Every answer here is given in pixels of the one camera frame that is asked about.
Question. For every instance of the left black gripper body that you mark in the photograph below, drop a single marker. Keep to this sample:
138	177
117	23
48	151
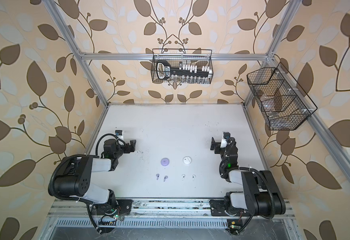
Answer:
127	146

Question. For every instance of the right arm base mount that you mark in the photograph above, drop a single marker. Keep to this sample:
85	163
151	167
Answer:
221	208

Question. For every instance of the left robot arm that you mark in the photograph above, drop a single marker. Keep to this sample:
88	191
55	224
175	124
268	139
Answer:
71	179

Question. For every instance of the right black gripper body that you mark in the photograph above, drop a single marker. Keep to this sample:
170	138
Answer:
218	145

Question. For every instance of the black tool in basket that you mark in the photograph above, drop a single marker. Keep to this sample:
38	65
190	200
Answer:
182	70

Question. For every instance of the black wire basket back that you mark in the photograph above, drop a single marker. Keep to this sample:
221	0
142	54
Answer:
181	54

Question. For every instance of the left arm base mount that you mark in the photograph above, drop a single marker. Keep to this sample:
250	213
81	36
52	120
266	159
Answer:
122	207

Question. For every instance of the black wire basket right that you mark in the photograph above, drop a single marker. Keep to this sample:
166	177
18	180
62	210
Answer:
283	101

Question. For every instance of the white earbud charging case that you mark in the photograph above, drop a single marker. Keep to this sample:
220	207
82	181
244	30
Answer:
187	160

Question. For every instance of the purple earbud charging case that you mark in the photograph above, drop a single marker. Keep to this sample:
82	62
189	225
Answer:
165	162

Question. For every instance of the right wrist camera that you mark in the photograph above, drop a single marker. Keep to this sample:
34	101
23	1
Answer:
225	137

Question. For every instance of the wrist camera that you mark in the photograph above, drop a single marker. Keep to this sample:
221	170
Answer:
119	134
225	137

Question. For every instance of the black wire basket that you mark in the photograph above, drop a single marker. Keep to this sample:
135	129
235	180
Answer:
283	101
181	54

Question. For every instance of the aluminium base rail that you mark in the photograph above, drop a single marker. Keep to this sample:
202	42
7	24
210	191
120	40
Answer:
148	213

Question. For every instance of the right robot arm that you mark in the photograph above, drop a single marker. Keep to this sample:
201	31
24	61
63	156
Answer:
260	195

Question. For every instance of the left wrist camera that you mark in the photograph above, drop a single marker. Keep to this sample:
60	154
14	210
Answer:
119	134

